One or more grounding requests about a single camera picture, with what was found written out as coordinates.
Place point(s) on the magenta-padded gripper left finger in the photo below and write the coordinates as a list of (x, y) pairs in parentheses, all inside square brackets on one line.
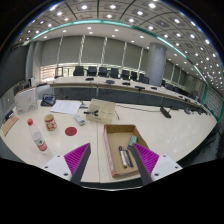
[(76, 159)]

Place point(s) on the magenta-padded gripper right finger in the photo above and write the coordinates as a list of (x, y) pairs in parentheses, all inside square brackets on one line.
[(146, 159)]

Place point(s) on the clear red-capped water bottle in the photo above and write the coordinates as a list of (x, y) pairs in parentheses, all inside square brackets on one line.
[(38, 139)]

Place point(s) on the black marker pen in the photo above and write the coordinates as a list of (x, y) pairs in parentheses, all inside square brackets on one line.
[(122, 156), (129, 157)]

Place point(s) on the small teal block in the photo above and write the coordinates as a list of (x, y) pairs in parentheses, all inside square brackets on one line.
[(133, 140)]

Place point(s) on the flat round red coaster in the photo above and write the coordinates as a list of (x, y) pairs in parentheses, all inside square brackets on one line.
[(71, 131)]

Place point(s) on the open brown cardboard box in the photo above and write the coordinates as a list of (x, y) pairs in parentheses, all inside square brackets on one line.
[(117, 140)]

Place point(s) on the white remote control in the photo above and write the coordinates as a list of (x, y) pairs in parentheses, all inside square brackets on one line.
[(79, 120)]

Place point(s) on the red floral cup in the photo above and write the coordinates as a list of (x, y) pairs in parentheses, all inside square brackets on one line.
[(50, 122)]

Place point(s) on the black clip tool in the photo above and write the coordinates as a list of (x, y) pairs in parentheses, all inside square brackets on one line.
[(91, 113)]

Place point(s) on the black conference microphone unit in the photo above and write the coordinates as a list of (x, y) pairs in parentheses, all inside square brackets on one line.
[(48, 100), (165, 112), (8, 115)]

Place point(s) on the white paper sheet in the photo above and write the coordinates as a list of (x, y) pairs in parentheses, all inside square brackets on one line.
[(66, 107)]

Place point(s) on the beige divided tray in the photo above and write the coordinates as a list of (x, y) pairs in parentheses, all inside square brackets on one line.
[(106, 111)]

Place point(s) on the flat brown cardboard piece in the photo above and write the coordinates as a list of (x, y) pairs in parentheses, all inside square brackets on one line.
[(9, 125)]

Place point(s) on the white printed carton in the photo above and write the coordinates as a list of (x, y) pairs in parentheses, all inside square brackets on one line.
[(26, 101)]

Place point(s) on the long curved conference desk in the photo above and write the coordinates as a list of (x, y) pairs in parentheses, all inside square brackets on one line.
[(100, 83)]

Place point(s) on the row of black chairs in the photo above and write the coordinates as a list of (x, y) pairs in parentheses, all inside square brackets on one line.
[(103, 71)]

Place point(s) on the grey round pillar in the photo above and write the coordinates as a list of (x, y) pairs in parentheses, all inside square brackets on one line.
[(156, 63)]

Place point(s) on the round ceiling lights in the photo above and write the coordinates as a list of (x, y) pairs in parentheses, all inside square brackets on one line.
[(140, 13)]

